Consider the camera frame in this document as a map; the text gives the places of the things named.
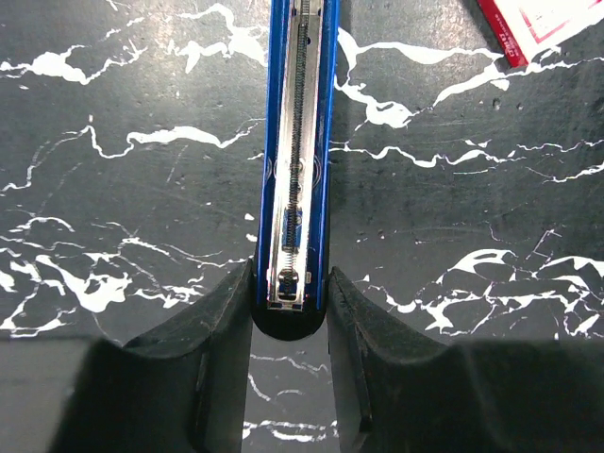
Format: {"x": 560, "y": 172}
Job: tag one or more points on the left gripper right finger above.
{"x": 397, "y": 390}

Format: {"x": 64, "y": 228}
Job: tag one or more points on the red white staple box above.
{"x": 526, "y": 28}

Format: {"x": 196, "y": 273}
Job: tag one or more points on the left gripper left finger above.
{"x": 178, "y": 387}

